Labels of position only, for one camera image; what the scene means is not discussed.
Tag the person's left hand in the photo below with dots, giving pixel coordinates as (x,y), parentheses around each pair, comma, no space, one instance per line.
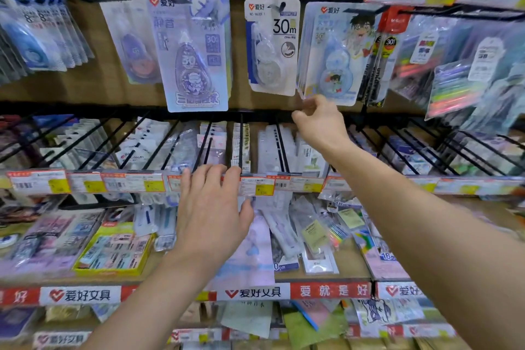
(209,222)

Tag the person's right hand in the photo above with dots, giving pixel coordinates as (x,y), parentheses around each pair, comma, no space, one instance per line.
(324,128)

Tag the blue cartoon tape pack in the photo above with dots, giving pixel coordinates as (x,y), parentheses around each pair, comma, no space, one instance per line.
(336,62)

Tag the white 30m pack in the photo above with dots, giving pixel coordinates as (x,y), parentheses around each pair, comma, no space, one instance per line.
(272,50)

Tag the purple correction tape packet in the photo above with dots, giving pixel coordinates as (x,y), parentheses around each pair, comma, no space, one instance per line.
(192,62)

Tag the bunch of blue correction tapes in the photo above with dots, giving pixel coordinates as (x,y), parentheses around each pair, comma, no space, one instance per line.
(37,42)

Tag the person's right forearm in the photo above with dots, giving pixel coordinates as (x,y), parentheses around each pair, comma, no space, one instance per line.
(443,230)

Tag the person's left forearm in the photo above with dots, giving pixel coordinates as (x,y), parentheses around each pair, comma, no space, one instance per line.
(151,308)

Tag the red shelf label strip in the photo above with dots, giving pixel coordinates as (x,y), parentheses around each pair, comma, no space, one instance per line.
(328,291)

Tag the pale lilac sheet pack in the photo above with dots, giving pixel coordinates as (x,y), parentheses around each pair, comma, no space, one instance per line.
(250,263)

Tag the rows of grey white packets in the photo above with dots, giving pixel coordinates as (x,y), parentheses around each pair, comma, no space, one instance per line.
(266,148)

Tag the small white blue box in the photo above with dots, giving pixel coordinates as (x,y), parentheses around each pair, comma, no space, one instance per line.
(145,220)

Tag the yellow sticky note packet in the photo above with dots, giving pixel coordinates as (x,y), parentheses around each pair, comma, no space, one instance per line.
(315,235)
(351,218)

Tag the yellow eraser display box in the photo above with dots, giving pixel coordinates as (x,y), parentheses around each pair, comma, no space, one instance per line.
(115,251)

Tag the pale exercise book pack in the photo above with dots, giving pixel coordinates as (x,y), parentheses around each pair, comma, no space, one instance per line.
(246,319)

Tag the small rainbow marker packet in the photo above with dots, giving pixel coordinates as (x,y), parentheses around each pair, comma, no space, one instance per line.
(337,235)

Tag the row of colourful highlighter packets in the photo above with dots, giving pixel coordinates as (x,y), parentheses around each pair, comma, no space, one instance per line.
(451,91)

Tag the clear ruler packet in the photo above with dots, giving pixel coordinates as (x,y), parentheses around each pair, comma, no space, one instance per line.
(379,253)

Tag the pink blue notebook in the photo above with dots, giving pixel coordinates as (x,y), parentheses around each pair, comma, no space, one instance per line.
(313,313)

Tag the green paper pack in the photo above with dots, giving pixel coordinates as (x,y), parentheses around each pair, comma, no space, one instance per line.
(311,331)

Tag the pink sticky note pack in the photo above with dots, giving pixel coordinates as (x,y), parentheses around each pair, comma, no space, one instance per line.
(385,269)

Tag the pink eraser display box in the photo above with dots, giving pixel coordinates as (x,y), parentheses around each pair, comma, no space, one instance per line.
(49,243)

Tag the row of teal figure packets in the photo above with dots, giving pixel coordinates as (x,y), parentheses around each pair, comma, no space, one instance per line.
(496,91)

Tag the blue scissors packets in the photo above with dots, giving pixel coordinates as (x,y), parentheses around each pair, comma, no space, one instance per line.
(53,121)

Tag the cartoon sticker pack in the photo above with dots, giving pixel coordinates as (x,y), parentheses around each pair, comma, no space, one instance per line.
(385,312)

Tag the small white blue device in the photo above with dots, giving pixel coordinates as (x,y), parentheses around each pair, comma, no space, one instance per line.
(8,240)

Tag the dark purple packet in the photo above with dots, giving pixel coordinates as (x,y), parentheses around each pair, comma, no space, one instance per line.
(16,323)

